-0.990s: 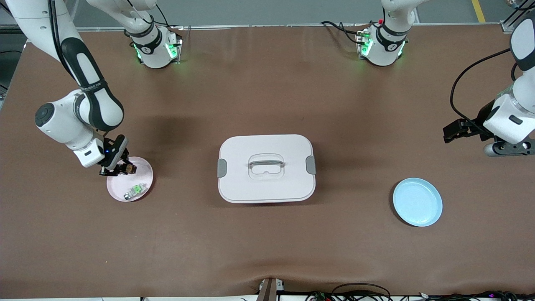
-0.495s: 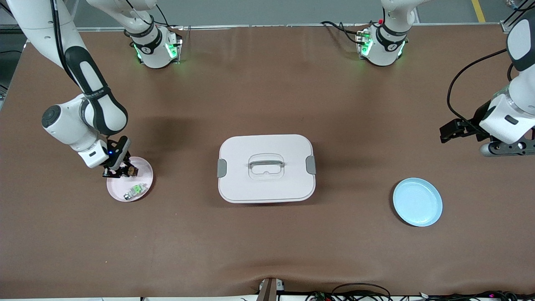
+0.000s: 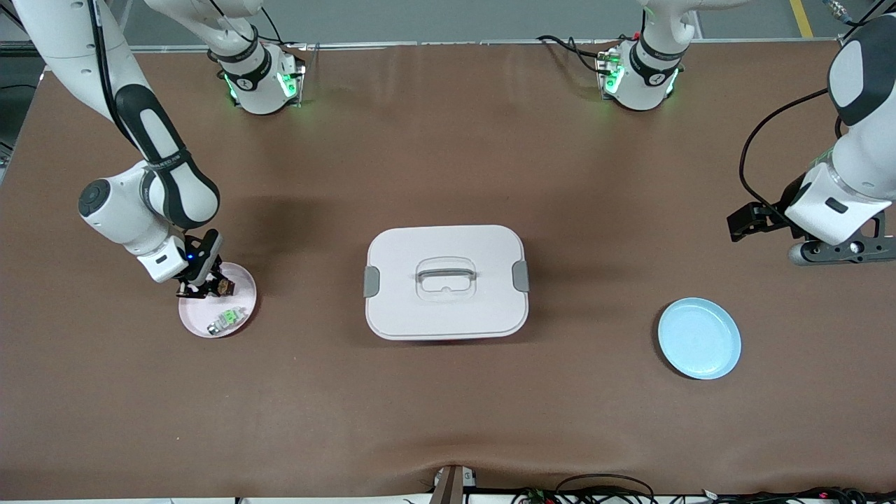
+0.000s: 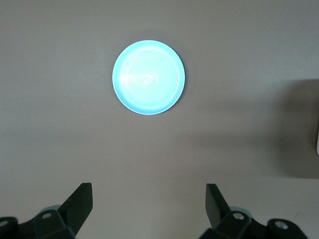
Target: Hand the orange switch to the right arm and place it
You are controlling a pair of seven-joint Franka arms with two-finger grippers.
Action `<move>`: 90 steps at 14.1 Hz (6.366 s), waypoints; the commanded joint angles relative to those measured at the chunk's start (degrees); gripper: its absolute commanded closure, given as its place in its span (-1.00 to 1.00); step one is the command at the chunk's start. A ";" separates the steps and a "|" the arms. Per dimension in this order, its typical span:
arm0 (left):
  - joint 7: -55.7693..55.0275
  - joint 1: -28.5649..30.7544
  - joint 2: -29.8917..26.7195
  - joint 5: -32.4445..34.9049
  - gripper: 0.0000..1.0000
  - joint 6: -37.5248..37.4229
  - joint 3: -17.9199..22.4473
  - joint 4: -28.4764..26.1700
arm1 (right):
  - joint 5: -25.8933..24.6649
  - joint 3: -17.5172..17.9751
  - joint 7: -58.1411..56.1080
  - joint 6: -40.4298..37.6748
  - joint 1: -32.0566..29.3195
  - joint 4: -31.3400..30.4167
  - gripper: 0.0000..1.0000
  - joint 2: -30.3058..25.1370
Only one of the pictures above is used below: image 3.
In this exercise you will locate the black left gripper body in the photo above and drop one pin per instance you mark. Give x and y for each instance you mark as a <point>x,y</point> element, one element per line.
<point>771,215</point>

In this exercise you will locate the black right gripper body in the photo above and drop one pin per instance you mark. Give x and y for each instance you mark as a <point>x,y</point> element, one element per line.
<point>201,260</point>

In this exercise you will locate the orange black switch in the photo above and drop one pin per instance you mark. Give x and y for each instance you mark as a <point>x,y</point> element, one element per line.
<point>225,286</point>

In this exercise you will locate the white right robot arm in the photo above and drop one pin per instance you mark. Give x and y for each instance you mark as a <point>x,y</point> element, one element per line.
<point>126,217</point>

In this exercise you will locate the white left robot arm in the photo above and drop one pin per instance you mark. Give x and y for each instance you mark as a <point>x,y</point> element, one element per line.
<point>836,203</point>

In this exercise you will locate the pink round plate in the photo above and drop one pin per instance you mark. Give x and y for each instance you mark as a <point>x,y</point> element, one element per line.
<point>203,318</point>

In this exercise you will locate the light blue round plate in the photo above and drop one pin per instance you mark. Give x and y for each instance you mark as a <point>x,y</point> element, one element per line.
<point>700,339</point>

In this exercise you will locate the white lidded storage box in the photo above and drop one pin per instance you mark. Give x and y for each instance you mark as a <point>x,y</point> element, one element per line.
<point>448,311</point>

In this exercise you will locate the brown table mat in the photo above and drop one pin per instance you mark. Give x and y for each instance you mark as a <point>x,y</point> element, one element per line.
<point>448,413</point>

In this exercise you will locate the green switch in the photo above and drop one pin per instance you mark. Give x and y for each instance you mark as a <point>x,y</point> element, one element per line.
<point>226,320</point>

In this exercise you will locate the grey metal bracket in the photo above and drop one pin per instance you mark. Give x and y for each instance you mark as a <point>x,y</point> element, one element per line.
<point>448,486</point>

